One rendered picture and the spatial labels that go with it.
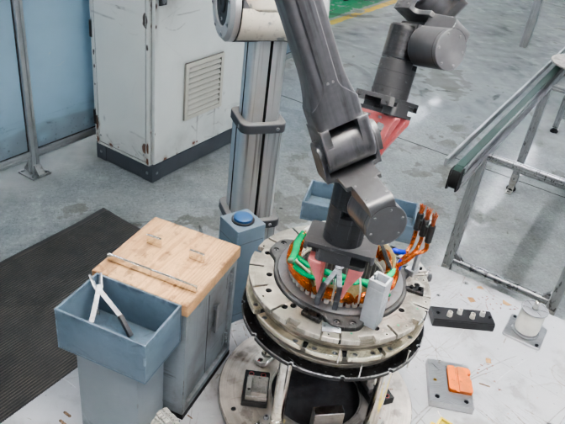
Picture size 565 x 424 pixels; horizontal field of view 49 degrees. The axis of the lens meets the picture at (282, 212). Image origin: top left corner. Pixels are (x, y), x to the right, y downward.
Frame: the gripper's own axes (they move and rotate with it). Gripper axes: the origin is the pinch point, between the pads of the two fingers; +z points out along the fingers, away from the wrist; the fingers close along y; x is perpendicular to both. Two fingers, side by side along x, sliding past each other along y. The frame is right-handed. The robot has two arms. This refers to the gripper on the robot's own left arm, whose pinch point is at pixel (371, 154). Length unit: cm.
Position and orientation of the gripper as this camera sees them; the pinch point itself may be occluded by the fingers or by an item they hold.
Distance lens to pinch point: 96.9
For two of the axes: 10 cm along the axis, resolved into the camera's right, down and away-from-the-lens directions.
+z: -2.6, 9.5, 2.0
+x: -8.0, -3.3, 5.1
